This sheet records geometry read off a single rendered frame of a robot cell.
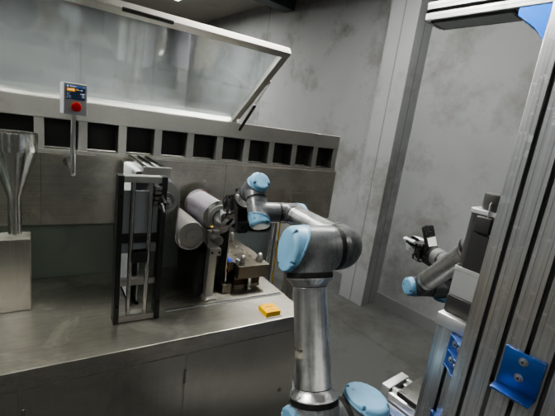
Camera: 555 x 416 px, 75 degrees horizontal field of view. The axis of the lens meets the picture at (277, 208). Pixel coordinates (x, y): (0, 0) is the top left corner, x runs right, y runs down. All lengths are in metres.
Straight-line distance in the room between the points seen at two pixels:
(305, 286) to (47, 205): 1.20
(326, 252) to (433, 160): 2.83
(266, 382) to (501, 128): 2.64
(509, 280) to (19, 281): 1.49
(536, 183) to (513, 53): 2.72
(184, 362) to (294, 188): 1.14
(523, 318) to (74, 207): 1.60
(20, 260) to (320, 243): 1.07
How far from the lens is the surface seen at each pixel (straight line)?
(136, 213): 1.36
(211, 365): 1.54
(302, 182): 2.16
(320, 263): 0.88
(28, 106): 1.72
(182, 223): 1.55
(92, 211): 1.78
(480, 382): 1.01
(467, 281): 1.04
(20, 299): 1.61
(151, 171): 1.41
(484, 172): 3.46
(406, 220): 3.77
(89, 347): 1.37
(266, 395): 1.80
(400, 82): 3.64
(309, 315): 0.89
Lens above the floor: 1.66
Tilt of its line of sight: 12 degrees down
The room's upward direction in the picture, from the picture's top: 8 degrees clockwise
